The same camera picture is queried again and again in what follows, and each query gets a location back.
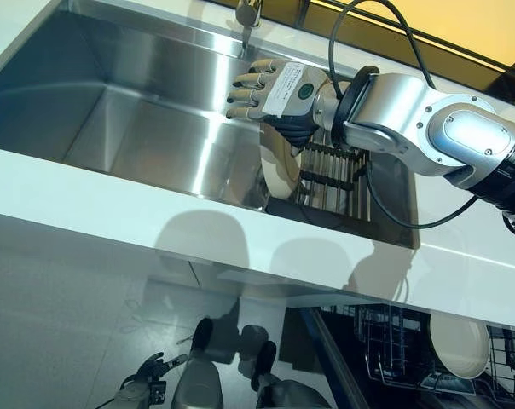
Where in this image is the white glossy cabinet door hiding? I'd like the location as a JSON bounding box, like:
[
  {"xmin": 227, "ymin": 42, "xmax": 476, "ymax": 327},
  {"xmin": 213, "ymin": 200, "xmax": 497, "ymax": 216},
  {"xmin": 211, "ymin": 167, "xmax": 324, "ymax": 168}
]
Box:
[
  {"xmin": 0, "ymin": 211, "xmax": 198, "ymax": 291},
  {"xmin": 188, "ymin": 259, "xmax": 310, "ymax": 308}
]

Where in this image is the robot leg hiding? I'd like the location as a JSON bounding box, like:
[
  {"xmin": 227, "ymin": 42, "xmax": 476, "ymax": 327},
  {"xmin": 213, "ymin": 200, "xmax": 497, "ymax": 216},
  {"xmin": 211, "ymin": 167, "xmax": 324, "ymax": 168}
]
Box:
[
  {"xmin": 171, "ymin": 317, "xmax": 224, "ymax": 409},
  {"xmin": 240, "ymin": 324, "xmax": 332, "ymax": 409}
]

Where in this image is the robot left leg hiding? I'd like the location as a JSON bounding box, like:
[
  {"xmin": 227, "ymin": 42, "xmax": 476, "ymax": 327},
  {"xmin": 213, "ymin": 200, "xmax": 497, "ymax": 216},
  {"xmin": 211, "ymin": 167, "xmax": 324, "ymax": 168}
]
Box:
[{"xmin": 171, "ymin": 317, "xmax": 224, "ymax": 409}]

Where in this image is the stainless steel sink basin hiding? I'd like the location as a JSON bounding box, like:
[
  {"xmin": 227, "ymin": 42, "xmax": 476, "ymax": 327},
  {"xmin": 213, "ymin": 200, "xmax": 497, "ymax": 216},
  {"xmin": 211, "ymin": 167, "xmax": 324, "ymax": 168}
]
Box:
[{"xmin": 0, "ymin": 8, "xmax": 420, "ymax": 251}]

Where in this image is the robot right leg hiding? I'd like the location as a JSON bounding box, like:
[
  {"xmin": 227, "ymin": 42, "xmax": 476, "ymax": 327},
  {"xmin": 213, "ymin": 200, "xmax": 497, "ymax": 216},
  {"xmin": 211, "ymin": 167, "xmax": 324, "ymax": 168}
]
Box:
[{"xmin": 240, "ymin": 324, "xmax": 332, "ymax": 409}]

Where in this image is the yellow window with dark frame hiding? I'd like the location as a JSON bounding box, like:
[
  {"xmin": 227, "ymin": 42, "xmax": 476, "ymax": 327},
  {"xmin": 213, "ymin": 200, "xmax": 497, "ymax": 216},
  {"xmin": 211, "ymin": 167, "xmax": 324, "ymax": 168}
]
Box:
[{"xmin": 257, "ymin": 0, "xmax": 515, "ymax": 104}]

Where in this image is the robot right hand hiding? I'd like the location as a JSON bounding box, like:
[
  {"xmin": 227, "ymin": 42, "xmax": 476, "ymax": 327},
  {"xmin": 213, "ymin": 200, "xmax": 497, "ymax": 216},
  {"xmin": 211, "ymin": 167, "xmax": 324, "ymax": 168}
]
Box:
[{"xmin": 225, "ymin": 58, "xmax": 329, "ymax": 148}]

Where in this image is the chrome pull-down kitchen faucet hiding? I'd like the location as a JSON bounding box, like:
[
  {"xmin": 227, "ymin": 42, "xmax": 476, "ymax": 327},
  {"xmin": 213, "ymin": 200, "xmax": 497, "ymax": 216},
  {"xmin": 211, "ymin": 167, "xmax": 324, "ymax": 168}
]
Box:
[{"xmin": 234, "ymin": 0, "xmax": 263, "ymax": 60}]

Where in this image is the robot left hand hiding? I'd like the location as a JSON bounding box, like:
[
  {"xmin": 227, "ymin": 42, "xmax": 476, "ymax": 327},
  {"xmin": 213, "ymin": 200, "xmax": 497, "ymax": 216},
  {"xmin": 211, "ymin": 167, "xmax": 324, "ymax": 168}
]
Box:
[{"xmin": 129, "ymin": 352, "xmax": 189, "ymax": 384}]

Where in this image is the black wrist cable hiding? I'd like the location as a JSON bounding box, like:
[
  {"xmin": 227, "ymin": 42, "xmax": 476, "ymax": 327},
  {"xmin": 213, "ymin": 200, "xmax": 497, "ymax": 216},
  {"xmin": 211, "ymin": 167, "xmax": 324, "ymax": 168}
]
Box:
[{"xmin": 327, "ymin": 0, "xmax": 480, "ymax": 230}]

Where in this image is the black sink drain rack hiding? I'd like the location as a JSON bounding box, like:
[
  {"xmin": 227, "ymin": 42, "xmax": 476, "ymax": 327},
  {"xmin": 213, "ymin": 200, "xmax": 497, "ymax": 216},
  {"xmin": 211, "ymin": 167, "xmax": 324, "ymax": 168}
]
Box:
[{"xmin": 265, "ymin": 72, "xmax": 374, "ymax": 228}]

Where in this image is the cream ceramic plate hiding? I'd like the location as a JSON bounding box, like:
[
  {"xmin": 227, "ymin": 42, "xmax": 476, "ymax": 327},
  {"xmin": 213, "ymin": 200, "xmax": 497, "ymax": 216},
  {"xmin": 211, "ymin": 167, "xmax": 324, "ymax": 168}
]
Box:
[
  {"xmin": 259, "ymin": 121, "xmax": 304, "ymax": 201},
  {"xmin": 429, "ymin": 313, "xmax": 491, "ymax": 380}
]

